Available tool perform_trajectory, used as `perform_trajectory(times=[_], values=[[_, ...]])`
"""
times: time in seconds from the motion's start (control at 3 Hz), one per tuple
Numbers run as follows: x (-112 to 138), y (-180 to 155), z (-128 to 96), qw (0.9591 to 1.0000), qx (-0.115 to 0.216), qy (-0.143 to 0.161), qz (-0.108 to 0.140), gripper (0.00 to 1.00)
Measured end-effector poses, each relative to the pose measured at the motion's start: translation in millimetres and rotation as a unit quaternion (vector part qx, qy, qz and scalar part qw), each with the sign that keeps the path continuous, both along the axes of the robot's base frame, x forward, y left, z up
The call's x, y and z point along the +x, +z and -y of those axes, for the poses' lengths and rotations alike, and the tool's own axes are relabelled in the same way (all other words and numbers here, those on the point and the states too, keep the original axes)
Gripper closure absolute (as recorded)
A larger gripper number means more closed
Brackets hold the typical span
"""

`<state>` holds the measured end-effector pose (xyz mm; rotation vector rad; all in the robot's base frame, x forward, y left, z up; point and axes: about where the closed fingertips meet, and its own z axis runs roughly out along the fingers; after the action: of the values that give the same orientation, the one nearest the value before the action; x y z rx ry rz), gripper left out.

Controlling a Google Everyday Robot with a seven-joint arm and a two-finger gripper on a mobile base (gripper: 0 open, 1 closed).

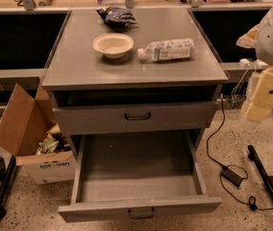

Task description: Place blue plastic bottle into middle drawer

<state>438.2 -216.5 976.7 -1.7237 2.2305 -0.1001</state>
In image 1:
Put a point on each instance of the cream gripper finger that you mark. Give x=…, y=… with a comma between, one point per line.
x=260, y=103
x=248, y=40

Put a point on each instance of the clear plastic water bottle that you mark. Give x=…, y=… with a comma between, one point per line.
x=166, y=50

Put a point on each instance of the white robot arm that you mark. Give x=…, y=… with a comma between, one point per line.
x=264, y=51

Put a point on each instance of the closed grey top drawer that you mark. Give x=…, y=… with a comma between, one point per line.
x=134, y=118

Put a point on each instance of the open grey middle drawer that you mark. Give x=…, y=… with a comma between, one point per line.
x=137, y=176

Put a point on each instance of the grey drawer cabinet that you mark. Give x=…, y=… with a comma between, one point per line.
x=79, y=76

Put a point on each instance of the white power strip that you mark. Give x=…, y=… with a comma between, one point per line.
x=254, y=64

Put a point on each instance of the black power adapter right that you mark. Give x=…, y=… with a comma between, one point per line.
x=232, y=176

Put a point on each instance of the black power adapter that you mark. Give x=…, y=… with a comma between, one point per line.
x=2, y=166
x=232, y=176

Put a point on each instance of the black floor bar right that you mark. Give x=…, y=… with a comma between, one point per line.
x=253, y=156

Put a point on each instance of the black floor bar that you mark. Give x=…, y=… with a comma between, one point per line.
x=5, y=184
x=253, y=156

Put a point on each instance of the cream paper bowl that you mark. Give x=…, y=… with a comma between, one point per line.
x=113, y=45

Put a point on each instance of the blue chip bag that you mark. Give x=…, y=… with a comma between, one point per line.
x=115, y=16

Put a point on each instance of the green snack wrapper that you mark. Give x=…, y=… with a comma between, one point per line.
x=48, y=145

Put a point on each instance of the brown cardboard box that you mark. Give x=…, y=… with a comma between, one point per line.
x=25, y=123

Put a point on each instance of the black power adapter left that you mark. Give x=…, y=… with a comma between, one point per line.
x=2, y=166

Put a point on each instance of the black floor bar left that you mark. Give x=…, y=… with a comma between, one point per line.
x=5, y=184

